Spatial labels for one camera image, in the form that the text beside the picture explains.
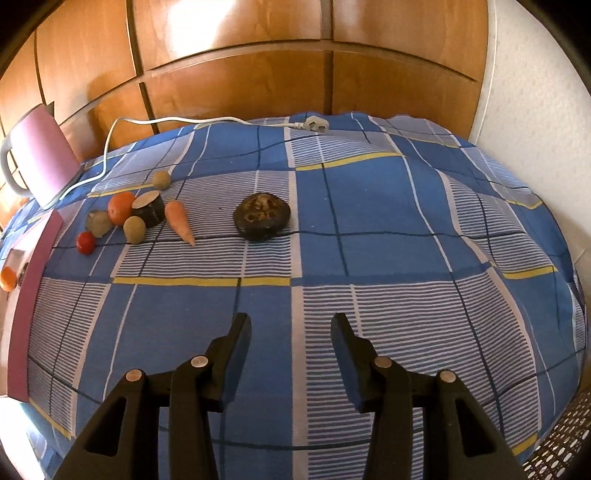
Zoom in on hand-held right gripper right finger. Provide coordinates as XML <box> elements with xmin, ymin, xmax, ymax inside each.
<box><xmin>331</xmin><ymin>313</ymin><xmax>527</xmax><ymax>480</ymax></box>

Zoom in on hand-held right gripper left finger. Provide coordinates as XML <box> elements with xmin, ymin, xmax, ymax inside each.
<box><xmin>53</xmin><ymin>313</ymin><xmax>253</xmax><ymax>480</ymax></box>

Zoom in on orange carrot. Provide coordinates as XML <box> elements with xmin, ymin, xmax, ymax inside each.
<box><xmin>165</xmin><ymin>199</ymin><xmax>197</xmax><ymax>247</ymax></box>

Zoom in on brown kiwi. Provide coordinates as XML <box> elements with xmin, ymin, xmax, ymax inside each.
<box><xmin>123</xmin><ymin>215</ymin><xmax>147</xmax><ymax>244</ymax></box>

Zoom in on dark cut vegetable piece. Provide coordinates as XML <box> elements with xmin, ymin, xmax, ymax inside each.
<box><xmin>131</xmin><ymin>191</ymin><xmax>167</xmax><ymax>229</ymax></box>

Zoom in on grey lumpy vegetable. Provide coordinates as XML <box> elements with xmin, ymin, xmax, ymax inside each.
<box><xmin>86</xmin><ymin>210</ymin><xmax>113</xmax><ymax>238</ymax></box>

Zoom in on pink storage box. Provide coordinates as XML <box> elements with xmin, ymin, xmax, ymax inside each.
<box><xmin>0</xmin><ymin>210</ymin><xmax>64</xmax><ymax>402</ymax></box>

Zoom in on large brown mushroom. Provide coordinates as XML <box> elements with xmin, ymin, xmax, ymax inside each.
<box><xmin>233</xmin><ymin>193</ymin><xmax>291</xmax><ymax>242</ymax></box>

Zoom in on blue plaid bedsheet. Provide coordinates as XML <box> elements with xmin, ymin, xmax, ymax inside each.
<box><xmin>0</xmin><ymin>111</ymin><xmax>587</xmax><ymax>480</ymax></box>

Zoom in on white perforated basket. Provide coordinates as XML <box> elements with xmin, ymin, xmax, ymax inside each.
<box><xmin>522</xmin><ymin>397</ymin><xmax>591</xmax><ymax>480</ymax></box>

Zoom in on pink electric kettle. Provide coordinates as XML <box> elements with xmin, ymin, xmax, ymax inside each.
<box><xmin>0</xmin><ymin>102</ymin><xmax>85</xmax><ymax>209</ymax></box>

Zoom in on wooden wardrobe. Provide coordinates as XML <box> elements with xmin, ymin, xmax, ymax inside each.
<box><xmin>0</xmin><ymin>0</ymin><xmax>490</xmax><ymax>222</ymax></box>

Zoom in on white power cable with plug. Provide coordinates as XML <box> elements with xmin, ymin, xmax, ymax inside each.
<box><xmin>44</xmin><ymin>114</ymin><xmax>330</xmax><ymax>208</ymax></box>

